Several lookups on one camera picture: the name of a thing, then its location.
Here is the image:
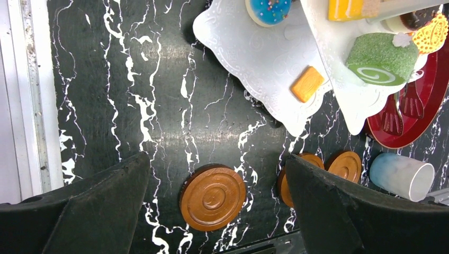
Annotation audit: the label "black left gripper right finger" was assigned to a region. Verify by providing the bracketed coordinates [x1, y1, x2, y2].
[285, 155, 448, 253]

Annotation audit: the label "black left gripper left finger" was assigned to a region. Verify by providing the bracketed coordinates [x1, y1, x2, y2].
[1, 152, 150, 253]

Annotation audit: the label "white mug blue base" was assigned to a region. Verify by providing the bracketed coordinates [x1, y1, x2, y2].
[369, 153, 435, 202]

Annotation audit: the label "brown wooden coaster stack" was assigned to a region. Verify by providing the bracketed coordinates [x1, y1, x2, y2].
[179, 164, 247, 232]

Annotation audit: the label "metal tongs with white handle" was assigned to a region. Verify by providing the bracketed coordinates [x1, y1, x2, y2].
[381, 81, 424, 136]

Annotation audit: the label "orange square cake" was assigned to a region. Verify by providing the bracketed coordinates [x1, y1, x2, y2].
[290, 66, 325, 103]

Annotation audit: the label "white three-tier dessert stand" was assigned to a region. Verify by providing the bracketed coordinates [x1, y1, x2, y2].
[192, 0, 444, 138]

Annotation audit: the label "red round tray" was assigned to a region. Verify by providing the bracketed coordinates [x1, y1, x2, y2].
[364, 46, 449, 150]

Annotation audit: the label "green swirl roll cake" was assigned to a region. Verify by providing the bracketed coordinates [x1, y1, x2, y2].
[346, 32, 419, 86]

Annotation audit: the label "orange round cookie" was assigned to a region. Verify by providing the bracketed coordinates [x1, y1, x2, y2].
[412, 13, 448, 55]

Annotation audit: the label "yellow square cake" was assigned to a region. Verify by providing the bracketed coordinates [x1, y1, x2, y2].
[328, 0, 381, 22]

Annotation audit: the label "chocolate glazed donut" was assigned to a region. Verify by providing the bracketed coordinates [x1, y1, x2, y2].
[400, 6, 439, 32]

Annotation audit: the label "blue sprinkled donut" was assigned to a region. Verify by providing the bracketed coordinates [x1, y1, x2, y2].
[245, 0, 292, 28]

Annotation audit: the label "black base frame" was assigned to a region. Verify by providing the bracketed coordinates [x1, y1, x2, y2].
[220, 231, 307, 254]

